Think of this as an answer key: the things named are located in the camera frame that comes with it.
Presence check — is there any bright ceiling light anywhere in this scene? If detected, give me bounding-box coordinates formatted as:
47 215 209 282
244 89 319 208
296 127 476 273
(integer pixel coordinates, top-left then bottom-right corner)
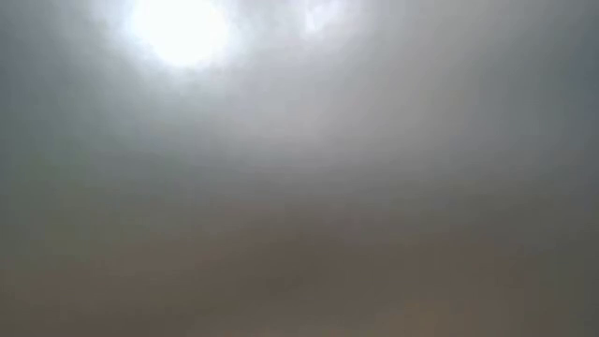
128 0 233 69

